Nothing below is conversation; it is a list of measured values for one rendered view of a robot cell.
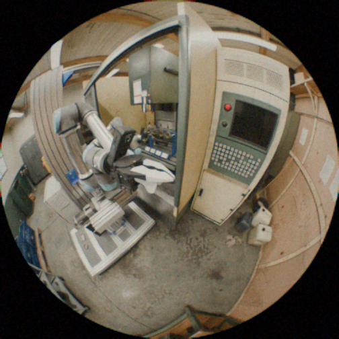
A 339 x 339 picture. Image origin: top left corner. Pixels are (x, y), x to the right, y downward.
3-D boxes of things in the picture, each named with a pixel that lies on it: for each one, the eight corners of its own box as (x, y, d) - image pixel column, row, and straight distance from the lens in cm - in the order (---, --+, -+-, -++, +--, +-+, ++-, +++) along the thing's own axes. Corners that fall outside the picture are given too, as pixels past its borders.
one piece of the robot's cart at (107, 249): (98, 276, 187) (91, 276, 174) (75, 235, 225) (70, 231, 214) (156, 224, 163) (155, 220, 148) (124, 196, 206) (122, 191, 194)
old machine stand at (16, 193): (33, 212, 460) (13, 185, 434) (28, 219, 493) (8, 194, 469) (34, 202, 502) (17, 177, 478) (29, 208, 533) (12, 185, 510)
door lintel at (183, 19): (185, 25, 61) (185, 13, 69) (84, 95, 236) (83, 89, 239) (190, 29, 63) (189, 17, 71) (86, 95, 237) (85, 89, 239)
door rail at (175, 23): (177, 23, 59) (177, 19, 62) (83, 95, 234) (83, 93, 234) (181, 26, 61) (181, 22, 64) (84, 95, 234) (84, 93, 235)
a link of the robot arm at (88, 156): (100, 159, 49) (93, 142, 47) (114, 164, 41) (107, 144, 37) (87, 169, 47) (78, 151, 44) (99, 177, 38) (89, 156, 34)
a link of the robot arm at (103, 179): (125, 178, 49) (118, 159, 43) (109, 195, 46) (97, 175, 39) (115, 174, 55) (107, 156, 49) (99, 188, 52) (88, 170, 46)
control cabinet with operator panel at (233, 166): (216, 230, 181) (290, 64, 102) (187, 214, 179) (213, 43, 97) (233, 182, 268) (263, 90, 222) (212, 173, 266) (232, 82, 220)
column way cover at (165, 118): (174, 139, 193) (175, 111, 182) (156, 134, 222) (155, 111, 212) (175, 138, 197) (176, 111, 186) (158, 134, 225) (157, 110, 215)
